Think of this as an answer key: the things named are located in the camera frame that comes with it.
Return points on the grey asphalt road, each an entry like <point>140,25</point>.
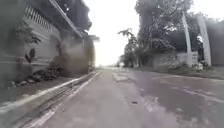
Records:
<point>110,103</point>

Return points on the group of trees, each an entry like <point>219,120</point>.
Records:
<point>156,23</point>

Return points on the dark tree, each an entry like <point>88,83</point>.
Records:
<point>78,13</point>

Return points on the row of stones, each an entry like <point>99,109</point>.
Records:
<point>43,75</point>

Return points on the pale leaning pole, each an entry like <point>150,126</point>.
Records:
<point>187,40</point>
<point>205,40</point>

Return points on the grass verge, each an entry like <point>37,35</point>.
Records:
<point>193,71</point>

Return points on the pale concrete kerb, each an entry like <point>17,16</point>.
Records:
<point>33,96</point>

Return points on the grey pavement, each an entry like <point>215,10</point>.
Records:
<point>26,90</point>

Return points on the low stone wall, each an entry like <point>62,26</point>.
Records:
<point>166,60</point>

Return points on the grey wall with balustrade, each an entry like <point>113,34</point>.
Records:
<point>43,40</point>

